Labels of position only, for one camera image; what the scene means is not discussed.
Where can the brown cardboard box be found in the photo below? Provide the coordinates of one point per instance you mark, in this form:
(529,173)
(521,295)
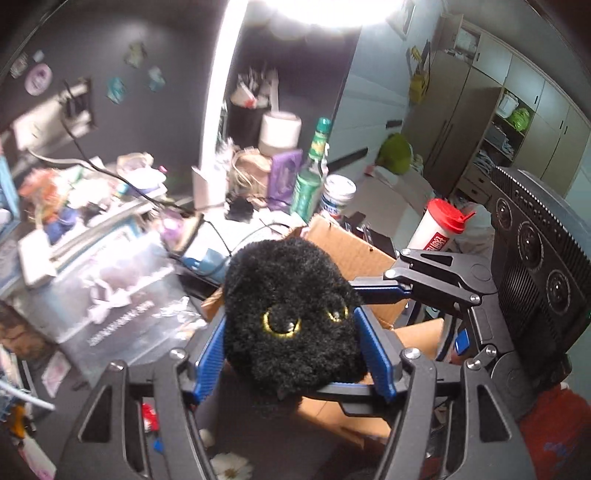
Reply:
(350,408)

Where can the black plush toy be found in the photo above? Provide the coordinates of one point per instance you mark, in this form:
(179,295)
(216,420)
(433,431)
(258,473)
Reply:
(289,326)

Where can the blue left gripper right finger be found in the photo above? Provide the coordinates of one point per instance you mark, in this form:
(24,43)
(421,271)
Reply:
(378,353)

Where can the white blue can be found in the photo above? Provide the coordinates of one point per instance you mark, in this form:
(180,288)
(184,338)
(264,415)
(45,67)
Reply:
(338,192)

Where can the purple tissue pack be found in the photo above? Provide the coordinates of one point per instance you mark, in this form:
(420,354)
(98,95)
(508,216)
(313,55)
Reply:
(283,174)

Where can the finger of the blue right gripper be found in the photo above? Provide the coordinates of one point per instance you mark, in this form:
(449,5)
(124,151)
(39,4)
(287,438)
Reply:
(379,291)

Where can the white paper roll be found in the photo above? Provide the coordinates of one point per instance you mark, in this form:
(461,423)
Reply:
(280,132)

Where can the clear plastic zip bag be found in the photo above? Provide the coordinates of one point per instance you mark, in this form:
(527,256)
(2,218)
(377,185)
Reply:
(119,299)

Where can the red lid white cup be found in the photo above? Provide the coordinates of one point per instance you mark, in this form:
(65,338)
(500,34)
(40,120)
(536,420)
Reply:
(441,223)

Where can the white fabric flower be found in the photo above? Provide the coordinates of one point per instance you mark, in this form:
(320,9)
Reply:
(230,466)

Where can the white desk lamp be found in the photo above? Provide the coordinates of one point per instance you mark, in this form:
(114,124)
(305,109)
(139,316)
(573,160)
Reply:
(310,45)

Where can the green glass bottle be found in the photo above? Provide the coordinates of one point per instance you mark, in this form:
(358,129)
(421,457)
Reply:
(311,176)

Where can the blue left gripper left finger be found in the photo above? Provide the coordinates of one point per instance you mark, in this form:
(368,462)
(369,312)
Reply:
(207,358)

